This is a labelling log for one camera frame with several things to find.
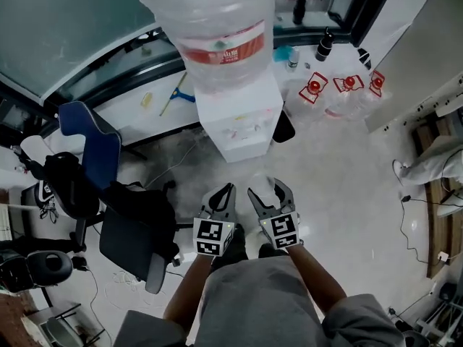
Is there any black flask with handle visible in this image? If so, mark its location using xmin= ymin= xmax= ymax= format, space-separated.
xmin=314 ymin=26 xmax=334 ymax=63

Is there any black office chair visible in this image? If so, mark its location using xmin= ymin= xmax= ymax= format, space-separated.
xmin=43 ymin=152 xmax=184 ymax=296

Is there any clear plastic cup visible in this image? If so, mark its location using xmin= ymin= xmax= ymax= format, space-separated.
xmin=249 ymin=171 xmax=279 ymax=204

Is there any person's gray clothing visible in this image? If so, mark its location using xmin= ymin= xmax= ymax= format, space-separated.
xmin=113 ymin=256 xmax=407 ymax=347

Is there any person's right shoe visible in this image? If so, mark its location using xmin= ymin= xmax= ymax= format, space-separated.
xmin=258 ymin=242 xmax=289 ymax=260

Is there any pale locker cabinet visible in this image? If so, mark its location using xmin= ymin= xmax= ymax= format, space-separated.
xmin=363 ymin=0 xmax=463 ymax=134

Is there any large clear water bottle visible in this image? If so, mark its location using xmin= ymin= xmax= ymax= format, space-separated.
xmin=135 ymin=0 xmax=276 ymax=96

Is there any clear plastic drink bottle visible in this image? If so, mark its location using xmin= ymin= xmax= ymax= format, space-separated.
xmin=287 ymin=46 xmax=302 ymax=74

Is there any black cable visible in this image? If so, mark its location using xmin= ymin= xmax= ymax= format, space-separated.
xmin=399 ymin=193 xmax=442 ymax=264

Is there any blue office chair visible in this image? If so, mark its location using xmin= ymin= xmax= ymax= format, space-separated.
xmin=57 ymin=100 xmax=148 ymax=191

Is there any white office chair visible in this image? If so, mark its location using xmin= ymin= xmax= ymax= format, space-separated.
xmin=20 ymin=134 xmax=61 ymax=180

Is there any clear jug with red cap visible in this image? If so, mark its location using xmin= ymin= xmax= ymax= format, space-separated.
xmin=357 ymin=69 xmax=386 ymax=119
xmin=323 ymin=74 xmax=365 ymax=121
xmin=284 ymin=71 xmax=329 ymax=122

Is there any wooden platform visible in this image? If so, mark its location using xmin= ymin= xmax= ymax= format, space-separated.
xmin=412 ymin=112 xmax=463 ymax=280

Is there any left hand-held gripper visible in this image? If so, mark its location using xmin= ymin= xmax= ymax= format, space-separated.
xmin=192 ymin=181 xmax=237 ymax=259

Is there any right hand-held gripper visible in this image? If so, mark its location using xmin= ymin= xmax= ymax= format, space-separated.
xmin=247 ymin=177 xmax=304 ymax=252

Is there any person's right forearm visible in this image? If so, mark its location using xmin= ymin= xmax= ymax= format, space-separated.
xmin=287 ymin=243 xmax=349 ymax=318

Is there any black slim bottle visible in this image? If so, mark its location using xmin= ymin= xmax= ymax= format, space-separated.
xmin=292 ymin=0 xmax=307 ymax=27

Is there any white water dispenser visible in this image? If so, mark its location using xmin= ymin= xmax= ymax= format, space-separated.
xmin=193 ymin=73 xmax=286 ymax=164

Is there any person's left forearm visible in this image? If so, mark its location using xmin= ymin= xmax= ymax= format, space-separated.
xmin=162 ymin=254 xmax=213 ymax=334

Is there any blue window squeegee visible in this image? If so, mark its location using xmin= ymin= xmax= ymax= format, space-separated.
xmin=158 ymin=71 xmax=197 ymax=117

